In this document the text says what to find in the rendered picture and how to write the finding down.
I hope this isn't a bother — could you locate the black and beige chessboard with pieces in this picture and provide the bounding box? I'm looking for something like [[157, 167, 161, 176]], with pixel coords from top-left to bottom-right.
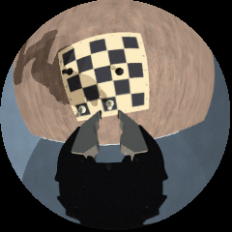
[[58, 33, 149, 121]]

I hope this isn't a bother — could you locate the black pawn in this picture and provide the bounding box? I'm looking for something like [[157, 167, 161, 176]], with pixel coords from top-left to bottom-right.
[[115, 68, 124, 75], [62, 68, 73, 75]]

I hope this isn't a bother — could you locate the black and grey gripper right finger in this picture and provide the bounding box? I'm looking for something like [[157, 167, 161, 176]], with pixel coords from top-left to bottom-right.
[[118, 109, 168, 181]]

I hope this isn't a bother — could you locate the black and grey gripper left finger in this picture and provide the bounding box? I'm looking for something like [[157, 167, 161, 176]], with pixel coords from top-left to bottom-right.
[[54, 110, 102, 182]]

